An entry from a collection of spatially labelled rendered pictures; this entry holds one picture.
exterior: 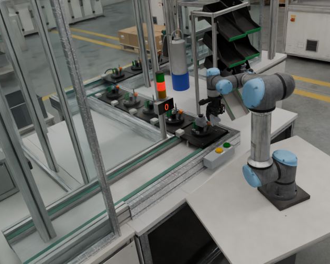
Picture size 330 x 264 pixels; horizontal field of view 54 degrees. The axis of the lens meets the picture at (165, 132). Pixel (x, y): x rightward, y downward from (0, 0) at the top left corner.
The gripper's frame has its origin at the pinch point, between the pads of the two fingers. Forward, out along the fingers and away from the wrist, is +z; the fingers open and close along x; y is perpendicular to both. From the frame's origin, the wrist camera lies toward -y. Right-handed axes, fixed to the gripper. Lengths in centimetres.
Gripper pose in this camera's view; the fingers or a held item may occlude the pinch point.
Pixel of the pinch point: (211, 123)
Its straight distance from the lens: 201.2
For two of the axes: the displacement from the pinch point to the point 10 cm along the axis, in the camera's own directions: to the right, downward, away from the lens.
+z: 1.1, 8.5, 5.1
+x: 7.3, -4.1, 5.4
